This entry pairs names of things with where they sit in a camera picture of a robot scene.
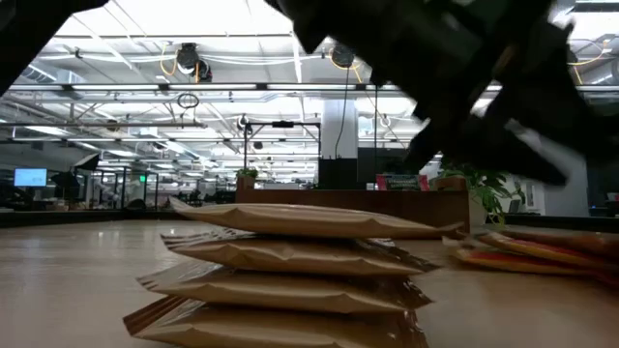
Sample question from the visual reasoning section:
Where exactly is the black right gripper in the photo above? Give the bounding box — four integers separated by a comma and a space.
278, 0, 572, 173

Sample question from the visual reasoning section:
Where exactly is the red strawberry tea packet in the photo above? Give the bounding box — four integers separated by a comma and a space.
375, 173, 430, 192
442, 235, 619, 291

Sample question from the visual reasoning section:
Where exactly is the yellow mango tea packet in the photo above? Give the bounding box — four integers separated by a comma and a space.
476, 230, 619, 273
497, 227, 619, 260

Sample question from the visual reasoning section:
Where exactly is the wooden tea organizer box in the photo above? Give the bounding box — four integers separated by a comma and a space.
235, 174, 470, 241

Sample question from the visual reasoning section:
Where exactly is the green potted plant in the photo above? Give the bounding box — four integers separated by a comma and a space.
434, 161, 527, 227

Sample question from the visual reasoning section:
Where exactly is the large black cabinet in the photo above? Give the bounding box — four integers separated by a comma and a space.
356, 147, 412, 176

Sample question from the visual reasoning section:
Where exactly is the white building column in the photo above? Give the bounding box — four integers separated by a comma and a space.
320, 99, 360, 160

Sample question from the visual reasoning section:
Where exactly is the small black cabinet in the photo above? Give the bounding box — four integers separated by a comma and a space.
317, 158, 359, 190

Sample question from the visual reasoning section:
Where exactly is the long ceiling light bar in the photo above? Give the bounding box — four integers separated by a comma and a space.
7, 82, 402, 94

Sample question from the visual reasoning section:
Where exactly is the grey ceiling pipe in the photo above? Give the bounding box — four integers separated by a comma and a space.
0, 121, 209, 130

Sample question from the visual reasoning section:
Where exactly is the blue lit computer monitor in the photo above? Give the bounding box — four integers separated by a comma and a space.
13, 167, 48, 189

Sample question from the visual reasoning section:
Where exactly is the black hanging cable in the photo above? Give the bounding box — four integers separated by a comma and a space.
371, 82, 379, 190

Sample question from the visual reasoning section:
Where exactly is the dark wall screen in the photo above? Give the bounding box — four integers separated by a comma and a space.
587, 159, 619, 218

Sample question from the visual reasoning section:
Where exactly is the black ceiling cable reel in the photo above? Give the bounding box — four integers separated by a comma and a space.
175, 42, 214, 84
331, 43, 356, 70

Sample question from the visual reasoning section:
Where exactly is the black gantry frame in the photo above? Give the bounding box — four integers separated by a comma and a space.
243, 120, 322, 170

